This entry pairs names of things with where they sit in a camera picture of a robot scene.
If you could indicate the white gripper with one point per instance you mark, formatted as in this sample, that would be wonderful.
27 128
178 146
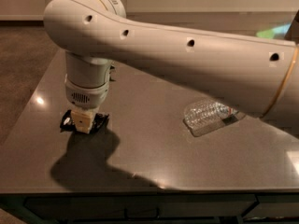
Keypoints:
84 97

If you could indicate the black rxbar chocolate wrapper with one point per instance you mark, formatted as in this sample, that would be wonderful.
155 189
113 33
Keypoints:
68 125

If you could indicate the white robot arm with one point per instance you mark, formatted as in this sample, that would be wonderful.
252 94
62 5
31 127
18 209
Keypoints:
256 76

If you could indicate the clear plastic water bottle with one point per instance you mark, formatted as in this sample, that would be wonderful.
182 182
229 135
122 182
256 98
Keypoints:
210 113

